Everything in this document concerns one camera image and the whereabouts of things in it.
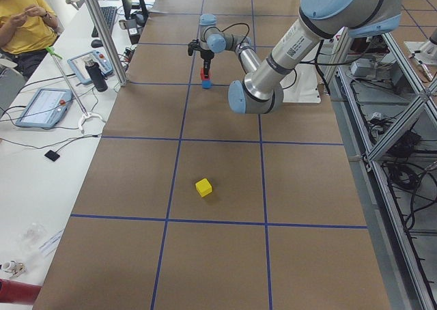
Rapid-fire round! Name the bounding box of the teach pendant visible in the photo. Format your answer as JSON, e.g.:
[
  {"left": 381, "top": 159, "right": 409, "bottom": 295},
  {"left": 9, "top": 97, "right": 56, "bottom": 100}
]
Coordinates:
[
  {"left": 15, "top": 88, "right": 73, "bottom": 128},
  {"left": 67, "top": 50, "right": 113, "bottom": 85}
]

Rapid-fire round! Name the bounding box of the red block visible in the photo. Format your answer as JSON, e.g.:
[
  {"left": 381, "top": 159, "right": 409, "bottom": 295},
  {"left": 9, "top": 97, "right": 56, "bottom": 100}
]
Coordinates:
[{"left": 200, "top": 68, "right": 210, "bottom": 81}]

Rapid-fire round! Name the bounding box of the blue block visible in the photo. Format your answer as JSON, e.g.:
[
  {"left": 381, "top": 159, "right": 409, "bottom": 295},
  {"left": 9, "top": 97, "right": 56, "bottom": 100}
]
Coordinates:
[{"left": 201, "top": 80, "right": 212, "bottom": 89}]

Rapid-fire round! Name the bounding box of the metal reacher grabber stick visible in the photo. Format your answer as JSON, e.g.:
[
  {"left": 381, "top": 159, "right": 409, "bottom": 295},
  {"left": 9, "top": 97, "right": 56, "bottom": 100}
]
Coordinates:
[{"left": 46, "top": 46, "right": 106, "bottom": 134}]

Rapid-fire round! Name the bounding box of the black computer mouse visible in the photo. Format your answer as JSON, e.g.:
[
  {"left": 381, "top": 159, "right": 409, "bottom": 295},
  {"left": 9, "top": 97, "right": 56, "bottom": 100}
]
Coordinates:
[{"left": 91, "top": 39, "right": 103, "bottom": 48}]

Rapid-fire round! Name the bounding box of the person in yellow shirt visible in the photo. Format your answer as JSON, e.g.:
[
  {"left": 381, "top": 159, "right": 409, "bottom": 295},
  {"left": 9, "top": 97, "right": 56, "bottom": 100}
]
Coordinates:
[{"left": 1, "top": 0, "right": 59, "bottom": 79}]

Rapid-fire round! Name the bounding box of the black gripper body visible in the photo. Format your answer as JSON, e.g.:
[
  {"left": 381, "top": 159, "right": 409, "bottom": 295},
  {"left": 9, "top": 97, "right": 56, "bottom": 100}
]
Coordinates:
[{"left": 200, "top": 49, "right": 215, "bottom": 61}]

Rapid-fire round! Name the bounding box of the far teach pendant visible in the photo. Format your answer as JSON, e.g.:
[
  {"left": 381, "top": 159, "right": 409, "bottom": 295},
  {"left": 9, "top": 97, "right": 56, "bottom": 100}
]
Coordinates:
[{"left": 67, "top": 50, "right": 113, "bottom": 85}]

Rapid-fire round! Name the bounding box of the red cylinder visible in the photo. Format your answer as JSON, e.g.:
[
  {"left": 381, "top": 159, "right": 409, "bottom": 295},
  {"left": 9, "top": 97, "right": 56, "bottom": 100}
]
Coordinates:
[{"left": 0, "top": 279, "right": 42, "bottom": 305}]

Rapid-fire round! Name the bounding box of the white camera stand pillar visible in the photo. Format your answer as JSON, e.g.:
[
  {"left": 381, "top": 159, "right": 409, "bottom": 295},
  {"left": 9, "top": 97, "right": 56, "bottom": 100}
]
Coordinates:
[{"left": 283, "top": 85, "right": 321, "bottom": 104}]

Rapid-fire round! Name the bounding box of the aluminium frame post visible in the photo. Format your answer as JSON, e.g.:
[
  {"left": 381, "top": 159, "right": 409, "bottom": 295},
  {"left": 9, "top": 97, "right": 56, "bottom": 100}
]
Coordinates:
[{"left": 84, "top": 0, "right": 127, "bottom": 87}]

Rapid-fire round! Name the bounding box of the black label printer box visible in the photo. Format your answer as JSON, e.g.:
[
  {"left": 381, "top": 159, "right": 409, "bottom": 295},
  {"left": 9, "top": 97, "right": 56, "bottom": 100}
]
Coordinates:
[{"left": 118, "top": 19, "right": 141, "bottom": 44}]

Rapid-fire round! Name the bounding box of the black keyboard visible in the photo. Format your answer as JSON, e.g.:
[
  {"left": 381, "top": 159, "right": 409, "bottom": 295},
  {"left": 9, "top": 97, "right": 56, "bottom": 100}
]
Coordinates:
[{"left": 100, "top": 6, "right": 117, "bottom": 36}]

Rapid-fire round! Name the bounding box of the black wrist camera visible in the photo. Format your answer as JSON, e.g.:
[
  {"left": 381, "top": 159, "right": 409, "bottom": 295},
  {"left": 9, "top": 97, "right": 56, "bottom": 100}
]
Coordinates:
[{"left": 187, "top": 39, "right": 202, "bottom": 56}]

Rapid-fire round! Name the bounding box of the yellow block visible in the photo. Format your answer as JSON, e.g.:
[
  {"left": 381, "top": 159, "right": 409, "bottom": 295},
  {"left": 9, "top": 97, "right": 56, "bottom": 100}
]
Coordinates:
[{"left": 195, "top": 178, "right": 213, "bottom": 197}]

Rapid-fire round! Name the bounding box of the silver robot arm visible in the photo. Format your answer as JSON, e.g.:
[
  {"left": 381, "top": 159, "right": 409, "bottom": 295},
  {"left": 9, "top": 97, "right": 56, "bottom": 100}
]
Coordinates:
[{"left": 199, "top": 0, "right": 401, "bottom": 114}]

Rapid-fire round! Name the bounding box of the black monitor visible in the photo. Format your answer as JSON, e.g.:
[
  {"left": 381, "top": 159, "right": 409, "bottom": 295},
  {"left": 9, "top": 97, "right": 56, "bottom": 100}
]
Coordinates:
[{"left": 121, "top": 0, "right": 149, "bottom": 27}]

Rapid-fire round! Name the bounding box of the black water bottle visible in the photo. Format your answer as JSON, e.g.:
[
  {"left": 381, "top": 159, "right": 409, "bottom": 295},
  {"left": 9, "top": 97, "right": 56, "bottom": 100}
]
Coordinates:
[{"left": 83, "top": 55, "right": 108, "bottom": 92}]

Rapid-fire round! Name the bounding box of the near teach pendant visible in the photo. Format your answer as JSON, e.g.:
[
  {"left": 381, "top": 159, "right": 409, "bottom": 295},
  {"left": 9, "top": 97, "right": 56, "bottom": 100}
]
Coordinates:
[{"left": 15, "top": 88, "right": 73, "bottom": 128}]

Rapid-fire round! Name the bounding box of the small black square pad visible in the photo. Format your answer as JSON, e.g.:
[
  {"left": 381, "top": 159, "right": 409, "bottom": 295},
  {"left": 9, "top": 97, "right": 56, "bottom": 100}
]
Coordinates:
[{"left": 44, "top": 150, "right": 60, "bottom": 162}]

